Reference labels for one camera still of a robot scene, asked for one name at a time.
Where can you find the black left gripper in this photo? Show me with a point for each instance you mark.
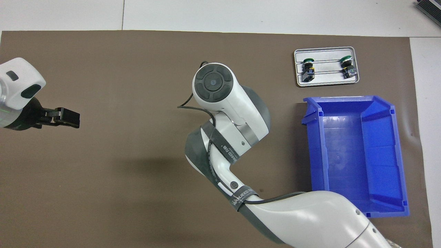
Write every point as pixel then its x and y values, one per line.
pixel 29 115

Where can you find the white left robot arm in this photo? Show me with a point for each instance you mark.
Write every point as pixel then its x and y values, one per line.
pixel 17 86

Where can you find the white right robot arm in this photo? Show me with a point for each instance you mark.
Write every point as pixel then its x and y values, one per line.
pixel 310 213

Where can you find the brown table mat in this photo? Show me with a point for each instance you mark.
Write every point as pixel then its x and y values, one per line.
pixel 103 172

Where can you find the grey metal tray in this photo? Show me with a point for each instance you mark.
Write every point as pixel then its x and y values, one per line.
pixel 330 52

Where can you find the blue plastic storage bin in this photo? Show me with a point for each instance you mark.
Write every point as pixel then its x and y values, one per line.
pixel 344 155

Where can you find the grey ridged metal device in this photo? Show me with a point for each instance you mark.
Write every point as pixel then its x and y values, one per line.
pixel 432 7

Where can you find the green push button switch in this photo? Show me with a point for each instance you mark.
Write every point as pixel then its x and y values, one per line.
pixel 346 63
pixel 307 65

